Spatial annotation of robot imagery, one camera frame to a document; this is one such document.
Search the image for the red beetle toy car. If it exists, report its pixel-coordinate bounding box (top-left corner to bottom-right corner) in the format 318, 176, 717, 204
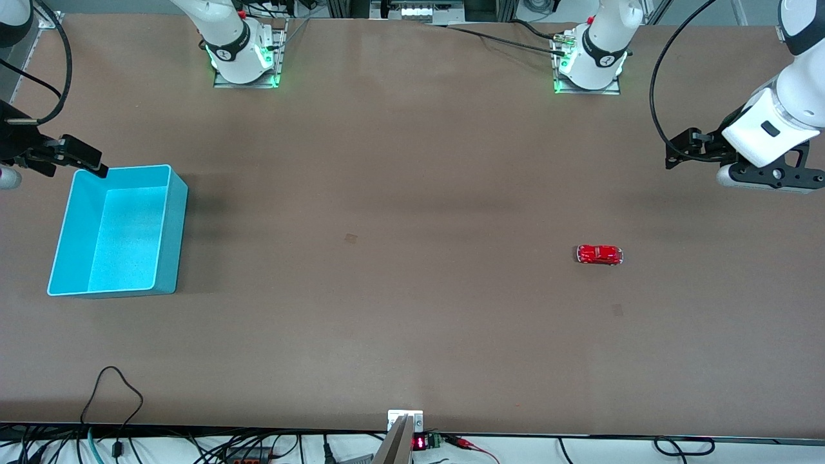
576, 244, 625, 266

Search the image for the light blue plastic box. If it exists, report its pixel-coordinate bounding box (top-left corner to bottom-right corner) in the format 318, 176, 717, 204
47, 164, 189, 298

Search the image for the background equipment rack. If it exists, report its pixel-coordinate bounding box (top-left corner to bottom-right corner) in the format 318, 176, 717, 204
325, 0, 520, 24

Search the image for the black power strip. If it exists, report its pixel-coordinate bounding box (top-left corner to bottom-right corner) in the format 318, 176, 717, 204
222, 446, 275, 464

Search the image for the red clip lead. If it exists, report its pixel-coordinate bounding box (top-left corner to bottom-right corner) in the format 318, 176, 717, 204
443, 434, 501, 464

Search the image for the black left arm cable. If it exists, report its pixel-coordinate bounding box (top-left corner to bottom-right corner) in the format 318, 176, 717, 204
649, 0, 720, 162

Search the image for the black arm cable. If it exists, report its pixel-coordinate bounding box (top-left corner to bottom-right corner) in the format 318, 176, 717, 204
649, 0, 720, 162
0, 0, 73, 124

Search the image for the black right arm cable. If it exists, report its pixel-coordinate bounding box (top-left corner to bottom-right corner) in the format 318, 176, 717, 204
0, 0, 73, 124

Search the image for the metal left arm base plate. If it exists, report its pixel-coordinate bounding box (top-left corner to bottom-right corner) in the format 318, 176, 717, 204
552, 29, 622, 96

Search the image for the thick black base cable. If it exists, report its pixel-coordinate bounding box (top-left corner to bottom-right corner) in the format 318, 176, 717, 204
511, 18, 563, 41

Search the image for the thin black base cable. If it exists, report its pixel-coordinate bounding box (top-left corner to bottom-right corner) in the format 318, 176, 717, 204
428, 23, 568, 57

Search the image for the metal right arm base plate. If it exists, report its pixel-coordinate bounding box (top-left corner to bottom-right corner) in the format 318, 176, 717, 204
213, 18, 288, 89

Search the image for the thin black looped cable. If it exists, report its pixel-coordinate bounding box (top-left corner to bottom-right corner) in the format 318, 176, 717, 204
80, 365, 144, 459

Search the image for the black coiled cable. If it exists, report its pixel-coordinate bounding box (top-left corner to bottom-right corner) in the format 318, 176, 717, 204
653, 436, 716, 458

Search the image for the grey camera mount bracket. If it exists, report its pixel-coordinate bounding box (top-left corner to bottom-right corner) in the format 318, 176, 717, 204
373, 409, 425, 464

